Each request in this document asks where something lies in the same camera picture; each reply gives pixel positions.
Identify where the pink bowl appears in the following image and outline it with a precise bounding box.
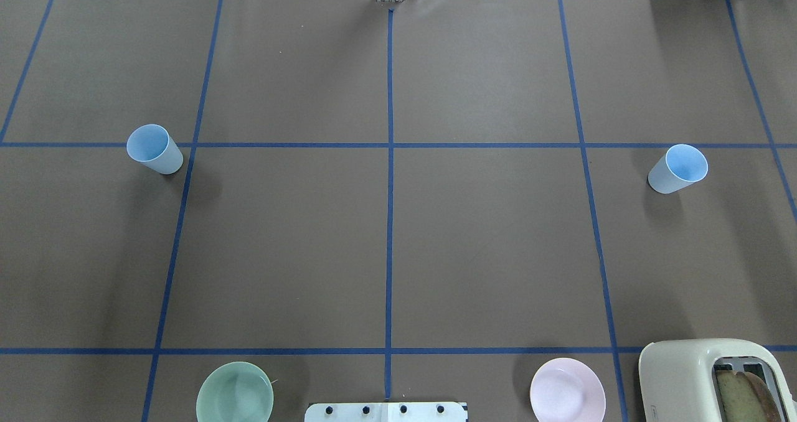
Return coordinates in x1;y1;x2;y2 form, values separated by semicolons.
529;357;606;421

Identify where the cream toaster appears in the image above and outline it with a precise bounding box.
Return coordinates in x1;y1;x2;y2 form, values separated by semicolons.
638;338;795;421

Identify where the bread slice in toaster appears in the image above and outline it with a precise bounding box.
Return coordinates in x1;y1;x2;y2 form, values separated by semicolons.
715;370;783;421

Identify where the blue cup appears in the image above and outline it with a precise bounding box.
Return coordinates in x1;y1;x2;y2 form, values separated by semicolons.
126;124;183;175
647;144;709;194

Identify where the green bowl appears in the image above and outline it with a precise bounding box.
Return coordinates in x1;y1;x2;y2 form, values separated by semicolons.
196;362;275;421

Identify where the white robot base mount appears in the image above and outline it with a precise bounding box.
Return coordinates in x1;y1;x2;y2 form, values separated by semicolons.
304;401;469;421

